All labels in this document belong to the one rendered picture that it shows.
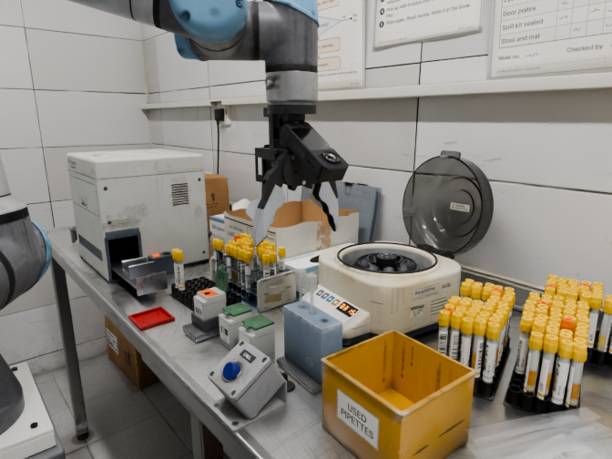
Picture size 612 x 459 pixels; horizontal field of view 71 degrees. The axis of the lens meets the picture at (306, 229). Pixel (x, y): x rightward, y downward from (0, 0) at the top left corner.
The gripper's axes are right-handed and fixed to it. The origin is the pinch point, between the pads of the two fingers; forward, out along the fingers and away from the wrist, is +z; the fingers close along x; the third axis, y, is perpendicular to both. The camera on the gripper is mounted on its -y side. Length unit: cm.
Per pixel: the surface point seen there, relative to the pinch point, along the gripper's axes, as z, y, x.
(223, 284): 12.0, 18.5, 4.5
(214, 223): 17, 84, -24
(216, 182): 5, 96, -30
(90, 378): 108, 167, 11
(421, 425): 13.9, -27.0, 3.5
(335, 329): 11.6, -8.1, -0.4
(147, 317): 20.7, 31.7, 15.4
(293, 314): 11.4, -0.9, 2.0
